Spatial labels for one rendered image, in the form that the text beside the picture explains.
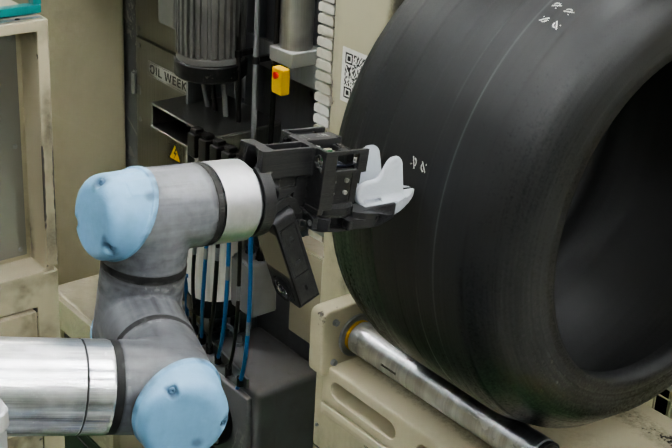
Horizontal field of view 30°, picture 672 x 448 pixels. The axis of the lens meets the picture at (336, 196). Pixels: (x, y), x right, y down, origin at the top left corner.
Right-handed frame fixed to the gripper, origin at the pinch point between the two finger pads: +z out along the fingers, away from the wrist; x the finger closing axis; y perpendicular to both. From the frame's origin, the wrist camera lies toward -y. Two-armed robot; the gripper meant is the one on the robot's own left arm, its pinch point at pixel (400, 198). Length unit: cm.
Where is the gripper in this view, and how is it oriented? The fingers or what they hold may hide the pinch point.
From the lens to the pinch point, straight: 127.5
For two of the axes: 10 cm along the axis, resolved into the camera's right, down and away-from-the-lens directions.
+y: 1.5, -9.3, -3.2
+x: -6.2, -3.4, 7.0
